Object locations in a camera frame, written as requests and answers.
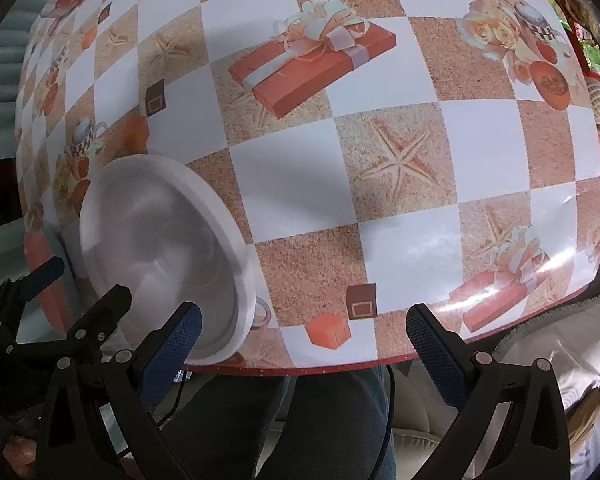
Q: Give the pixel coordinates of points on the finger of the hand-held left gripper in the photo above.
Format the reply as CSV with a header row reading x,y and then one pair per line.
x,y
112,305
45,272

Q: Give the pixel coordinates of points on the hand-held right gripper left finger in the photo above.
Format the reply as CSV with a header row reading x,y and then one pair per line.
x,y
172,355

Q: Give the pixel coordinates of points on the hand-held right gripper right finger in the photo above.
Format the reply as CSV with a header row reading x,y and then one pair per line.
x,y
435,355

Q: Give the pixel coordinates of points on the white disposable bowl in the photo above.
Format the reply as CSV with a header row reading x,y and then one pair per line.
x,y
165,255

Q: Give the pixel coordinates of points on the person's left hand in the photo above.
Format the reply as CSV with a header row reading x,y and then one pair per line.
x,y
20,457

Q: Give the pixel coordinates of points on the beige leather seat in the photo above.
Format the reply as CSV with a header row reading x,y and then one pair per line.
x,y
415,455

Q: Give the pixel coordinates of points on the person's dark pants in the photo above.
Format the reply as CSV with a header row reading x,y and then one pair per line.
x,y
280,425

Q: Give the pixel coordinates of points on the white fluffy blanket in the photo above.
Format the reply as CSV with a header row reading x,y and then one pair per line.
x,y
580,360

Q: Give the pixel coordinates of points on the printed checkered tablecloth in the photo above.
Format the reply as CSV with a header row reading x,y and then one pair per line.
x,y
330,160

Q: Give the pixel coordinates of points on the green snack packet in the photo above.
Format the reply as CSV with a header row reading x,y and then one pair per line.
x,y
593,57

